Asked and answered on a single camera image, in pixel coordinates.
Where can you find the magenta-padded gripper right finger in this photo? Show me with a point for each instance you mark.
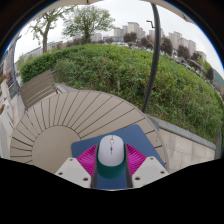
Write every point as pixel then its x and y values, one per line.
pixel 150 171

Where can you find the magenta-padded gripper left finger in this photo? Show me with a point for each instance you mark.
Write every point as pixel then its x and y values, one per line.
pixel 74 171

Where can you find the white and teal computer mouse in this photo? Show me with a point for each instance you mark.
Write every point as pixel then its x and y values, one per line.
pixel 110 151

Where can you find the blue mouse pad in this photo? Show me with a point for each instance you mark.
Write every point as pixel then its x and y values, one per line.
pixel 140 136

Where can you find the beige slatted chair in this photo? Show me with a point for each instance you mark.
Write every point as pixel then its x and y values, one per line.
pixel 38 88

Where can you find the green hedge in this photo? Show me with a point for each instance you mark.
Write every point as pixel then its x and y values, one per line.
pixel 110 66

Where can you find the dark umbrella pole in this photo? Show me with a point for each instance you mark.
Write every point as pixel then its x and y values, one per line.
pixel 154 60

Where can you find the sparse tree with bare trunk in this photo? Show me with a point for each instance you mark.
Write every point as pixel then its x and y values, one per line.
pixel 45 40

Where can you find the group of apartment buildings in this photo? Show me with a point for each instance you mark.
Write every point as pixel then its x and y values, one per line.
pixel 133 28

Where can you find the leafy green tree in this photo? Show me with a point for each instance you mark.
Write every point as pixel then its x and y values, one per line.
pixel 87 20

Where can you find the beige umbrella canopy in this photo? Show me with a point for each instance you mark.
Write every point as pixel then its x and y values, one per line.
pixel 178 12

